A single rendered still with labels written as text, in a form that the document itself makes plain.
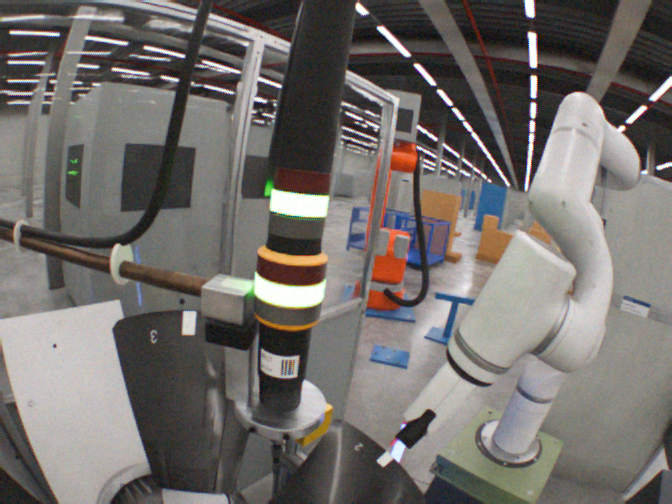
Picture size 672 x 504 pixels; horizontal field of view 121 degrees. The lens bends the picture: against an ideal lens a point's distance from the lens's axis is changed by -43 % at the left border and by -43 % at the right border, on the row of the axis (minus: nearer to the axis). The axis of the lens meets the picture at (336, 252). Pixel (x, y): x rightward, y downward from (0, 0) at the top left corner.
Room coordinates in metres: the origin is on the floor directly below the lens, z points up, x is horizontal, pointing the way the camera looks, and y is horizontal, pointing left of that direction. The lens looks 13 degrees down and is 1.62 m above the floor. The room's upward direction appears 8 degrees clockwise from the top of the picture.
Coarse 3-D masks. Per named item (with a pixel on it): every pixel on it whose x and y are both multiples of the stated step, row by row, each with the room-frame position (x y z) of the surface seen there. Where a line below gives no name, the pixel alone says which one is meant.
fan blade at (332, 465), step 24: (336, 432) 0.42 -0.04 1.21; (360, 432) 0.43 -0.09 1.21; (312, 456) 0.36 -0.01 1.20; (336, 456) 0.37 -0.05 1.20; (360, 456) 0.38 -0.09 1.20; (288, 480) 0.31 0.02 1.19; (312, 480) 0.31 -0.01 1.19; (336, 480) 0.32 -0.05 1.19; (360, 480) 0.33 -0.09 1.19; (384, 480) 0.34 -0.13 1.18; (408, 480) 0.35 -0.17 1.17
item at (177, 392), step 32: (128, 320) 0.32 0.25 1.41; (160, 320) 0.33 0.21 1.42; (128, 352) 0.30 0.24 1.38; (160, 352) 0.31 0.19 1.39; (192, 352) 0.31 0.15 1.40; (224, 352) 0.32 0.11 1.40; (128, 384) 0.27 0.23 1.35; (160, 384) 0.28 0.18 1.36; (192, 384) 0.28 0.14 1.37; (224, 384) 0.29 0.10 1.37; (160, 416) 0.25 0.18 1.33; (192, 416) 0.26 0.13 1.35; (224, 416) 0.26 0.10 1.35; (160, 448) 0.22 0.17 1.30; (192, 448) 0.23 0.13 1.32; (224, 448) 0.24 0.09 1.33; (160, 480) 0.20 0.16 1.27; (192, 480) 0.20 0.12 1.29; (224, 480) 0.21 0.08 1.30
